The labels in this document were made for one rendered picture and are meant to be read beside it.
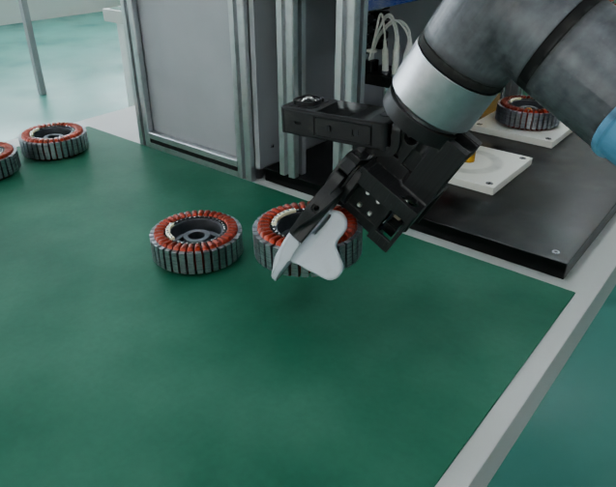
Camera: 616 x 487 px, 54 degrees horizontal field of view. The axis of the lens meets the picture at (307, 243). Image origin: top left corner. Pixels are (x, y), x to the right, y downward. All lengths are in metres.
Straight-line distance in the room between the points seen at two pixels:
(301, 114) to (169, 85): 0.54
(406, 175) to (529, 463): 1.14
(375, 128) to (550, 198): 0.45
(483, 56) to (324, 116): 0.15
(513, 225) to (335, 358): 0.34
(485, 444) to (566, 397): 1.24
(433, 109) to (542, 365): 0.28
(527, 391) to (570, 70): 0.30
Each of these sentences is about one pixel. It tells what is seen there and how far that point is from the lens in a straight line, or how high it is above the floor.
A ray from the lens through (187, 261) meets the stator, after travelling 0.72.
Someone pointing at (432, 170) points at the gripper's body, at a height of 0.94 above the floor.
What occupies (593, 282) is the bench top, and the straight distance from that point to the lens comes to 0.78.
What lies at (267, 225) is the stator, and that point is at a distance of 0.61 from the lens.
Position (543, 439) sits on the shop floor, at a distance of 1.64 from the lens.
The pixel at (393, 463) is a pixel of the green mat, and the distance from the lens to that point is 0.51.
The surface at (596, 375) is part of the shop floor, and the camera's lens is 1.88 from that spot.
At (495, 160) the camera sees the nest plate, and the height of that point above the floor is 0.78.
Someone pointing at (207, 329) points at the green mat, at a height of 0.75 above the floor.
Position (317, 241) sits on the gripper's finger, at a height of 0.87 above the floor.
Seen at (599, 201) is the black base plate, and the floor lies 0.77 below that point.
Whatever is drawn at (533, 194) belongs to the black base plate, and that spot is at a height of 0.77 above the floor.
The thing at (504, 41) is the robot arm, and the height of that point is 1.05.
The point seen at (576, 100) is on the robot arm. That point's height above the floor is 1.02.
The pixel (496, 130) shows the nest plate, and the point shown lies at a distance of 1.14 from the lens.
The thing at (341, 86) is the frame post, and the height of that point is 0.92.
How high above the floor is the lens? 1.13
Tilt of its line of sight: 29 degrees down
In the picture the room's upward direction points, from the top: straight up
